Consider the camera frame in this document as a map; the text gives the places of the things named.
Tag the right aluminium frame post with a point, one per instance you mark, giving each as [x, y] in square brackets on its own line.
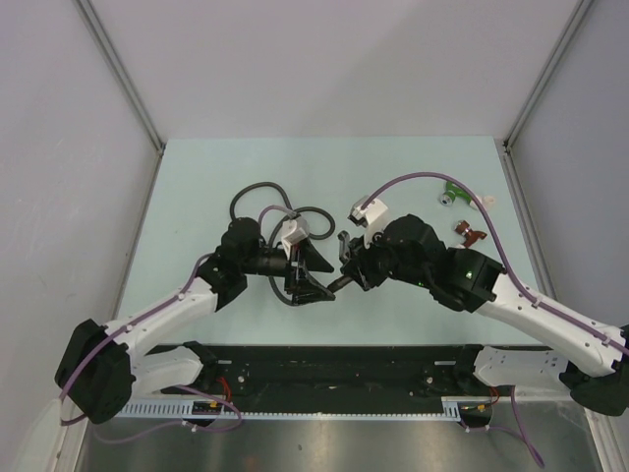
[560, 48]

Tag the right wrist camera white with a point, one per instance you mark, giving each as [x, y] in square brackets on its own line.
[374, 218]

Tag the brown tap white elbow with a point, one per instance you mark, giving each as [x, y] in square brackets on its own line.
[468, 235]

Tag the left aluminium frame post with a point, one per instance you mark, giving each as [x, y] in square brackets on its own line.
[112, 58]

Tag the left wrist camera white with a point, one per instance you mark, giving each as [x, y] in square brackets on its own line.
[292, 232]

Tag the green tap white elbow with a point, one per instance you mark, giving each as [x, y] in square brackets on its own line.
[452, 193]

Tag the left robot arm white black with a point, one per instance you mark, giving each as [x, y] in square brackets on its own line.
[105, 365]

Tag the dark metal faucet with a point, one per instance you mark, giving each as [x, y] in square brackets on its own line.
[338, 284]

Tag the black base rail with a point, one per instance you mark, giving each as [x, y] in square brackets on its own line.
[342, 380]

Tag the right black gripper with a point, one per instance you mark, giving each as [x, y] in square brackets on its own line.
[360, 266]

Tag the white slotted cable duct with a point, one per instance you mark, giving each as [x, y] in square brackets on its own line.
[203, 409]

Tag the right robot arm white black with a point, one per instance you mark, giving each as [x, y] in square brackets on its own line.
[581, 356]

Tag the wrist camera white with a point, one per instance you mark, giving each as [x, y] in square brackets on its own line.
[374, 218]
[292, 232]

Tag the aluminium frame post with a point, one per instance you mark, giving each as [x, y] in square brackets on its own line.
[560, 48]
[112, 58]

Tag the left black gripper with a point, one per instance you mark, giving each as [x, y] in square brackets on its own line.
[304, 288]

